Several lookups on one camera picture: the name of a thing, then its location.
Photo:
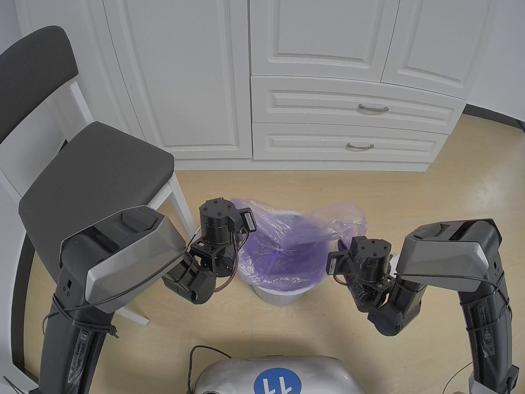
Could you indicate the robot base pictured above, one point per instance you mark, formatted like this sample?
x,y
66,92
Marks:
x,y
229,378

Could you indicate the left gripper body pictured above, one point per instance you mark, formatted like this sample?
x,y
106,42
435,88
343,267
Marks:
x,y
247,220

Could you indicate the clear printed wrapper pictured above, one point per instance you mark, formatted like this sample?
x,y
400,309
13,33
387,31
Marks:
x,y
393,263

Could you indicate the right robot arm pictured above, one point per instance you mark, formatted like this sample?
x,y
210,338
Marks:
x,y
443,257

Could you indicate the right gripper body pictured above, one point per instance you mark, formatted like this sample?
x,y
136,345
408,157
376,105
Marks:
x,y
340,263

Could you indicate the white wardrobe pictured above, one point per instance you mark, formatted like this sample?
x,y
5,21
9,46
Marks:
x,y
311,23

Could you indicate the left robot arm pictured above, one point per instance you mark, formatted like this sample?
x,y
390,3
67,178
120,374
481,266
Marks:
x,y
123,257

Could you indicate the white chair grey cushions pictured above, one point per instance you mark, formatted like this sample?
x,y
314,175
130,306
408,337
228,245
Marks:
x,y
102,166

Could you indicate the white trash bin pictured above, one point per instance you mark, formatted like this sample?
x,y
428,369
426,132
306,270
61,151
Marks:
x,y
283,296

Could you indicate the purple plastic bag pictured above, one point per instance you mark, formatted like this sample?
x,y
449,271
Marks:
x,y
287,244

